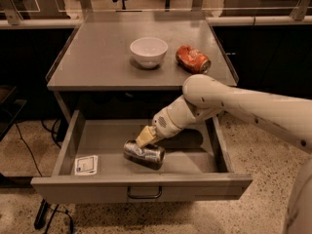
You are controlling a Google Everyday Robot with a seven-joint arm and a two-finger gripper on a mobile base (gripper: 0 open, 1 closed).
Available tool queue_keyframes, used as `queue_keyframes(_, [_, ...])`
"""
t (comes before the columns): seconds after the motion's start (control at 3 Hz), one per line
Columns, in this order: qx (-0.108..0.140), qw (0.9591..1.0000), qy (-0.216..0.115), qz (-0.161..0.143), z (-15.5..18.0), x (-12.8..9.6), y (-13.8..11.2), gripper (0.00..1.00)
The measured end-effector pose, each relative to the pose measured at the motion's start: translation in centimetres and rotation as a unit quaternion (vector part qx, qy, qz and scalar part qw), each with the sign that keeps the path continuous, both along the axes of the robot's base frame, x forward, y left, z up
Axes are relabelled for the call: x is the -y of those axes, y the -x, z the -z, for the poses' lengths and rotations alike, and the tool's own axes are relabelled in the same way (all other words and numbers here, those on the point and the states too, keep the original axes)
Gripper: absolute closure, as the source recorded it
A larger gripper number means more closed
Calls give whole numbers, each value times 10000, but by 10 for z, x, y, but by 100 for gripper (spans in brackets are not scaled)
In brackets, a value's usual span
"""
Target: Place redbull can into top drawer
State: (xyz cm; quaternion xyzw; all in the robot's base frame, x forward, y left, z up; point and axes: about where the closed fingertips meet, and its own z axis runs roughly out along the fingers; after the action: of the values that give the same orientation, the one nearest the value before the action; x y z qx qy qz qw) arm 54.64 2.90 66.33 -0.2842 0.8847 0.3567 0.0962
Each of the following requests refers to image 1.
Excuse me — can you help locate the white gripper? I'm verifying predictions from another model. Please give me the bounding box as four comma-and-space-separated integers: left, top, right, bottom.
136, 109, 181, 148

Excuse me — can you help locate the silver crushed redbull can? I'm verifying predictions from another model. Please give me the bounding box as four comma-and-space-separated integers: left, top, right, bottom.
124, 140, 166, 165

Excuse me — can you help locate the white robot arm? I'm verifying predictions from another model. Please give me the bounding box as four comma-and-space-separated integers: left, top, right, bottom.
136, 74, 312, 234

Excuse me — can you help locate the open grey top drawer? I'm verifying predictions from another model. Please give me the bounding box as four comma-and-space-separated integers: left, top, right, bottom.
31, 111, 253, 204

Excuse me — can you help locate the orange crushed soda can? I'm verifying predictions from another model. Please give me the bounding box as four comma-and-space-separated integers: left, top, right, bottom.
175, 45, 212, 74

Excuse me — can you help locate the white label sticker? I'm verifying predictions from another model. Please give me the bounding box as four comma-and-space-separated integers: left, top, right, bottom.
74, 155, 98, 176

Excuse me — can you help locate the white ceramic bowl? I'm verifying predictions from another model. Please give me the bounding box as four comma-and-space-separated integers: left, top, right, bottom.
130, 37, 168, 68

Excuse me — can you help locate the grey metal cabinet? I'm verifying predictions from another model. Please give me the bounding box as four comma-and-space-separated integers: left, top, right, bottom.
48, 12, 237, 118

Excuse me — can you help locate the dark side table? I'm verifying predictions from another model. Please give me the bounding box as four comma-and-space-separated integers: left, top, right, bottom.
0, 85, 26, 141

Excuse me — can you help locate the black drawer handle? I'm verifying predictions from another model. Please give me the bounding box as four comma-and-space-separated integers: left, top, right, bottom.
127, 186, 162, 200

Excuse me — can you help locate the black floor cable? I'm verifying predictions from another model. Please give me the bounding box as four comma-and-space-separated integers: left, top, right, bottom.
13, 119, 62, 177

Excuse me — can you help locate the white horizontal rail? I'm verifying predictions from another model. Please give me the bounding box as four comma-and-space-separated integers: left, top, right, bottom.
0, 16, 312, 30

